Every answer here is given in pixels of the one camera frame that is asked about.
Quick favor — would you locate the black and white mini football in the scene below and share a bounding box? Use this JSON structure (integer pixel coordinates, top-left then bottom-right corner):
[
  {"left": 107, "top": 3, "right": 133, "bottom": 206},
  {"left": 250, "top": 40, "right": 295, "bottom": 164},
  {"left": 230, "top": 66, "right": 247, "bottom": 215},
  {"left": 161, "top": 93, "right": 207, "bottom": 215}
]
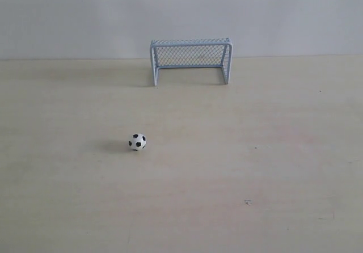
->
[{"left": 128, "top": 133, "right": 147, "bottom": 151}]

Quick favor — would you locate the small white mesh goal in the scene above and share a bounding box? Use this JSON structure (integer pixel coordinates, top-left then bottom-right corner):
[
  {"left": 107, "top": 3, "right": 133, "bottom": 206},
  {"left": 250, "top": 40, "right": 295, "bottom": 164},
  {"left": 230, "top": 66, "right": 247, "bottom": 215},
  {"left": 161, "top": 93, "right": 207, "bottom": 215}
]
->
[{"left": 150, "top": 37, "right": 233, "bottom": 86}]

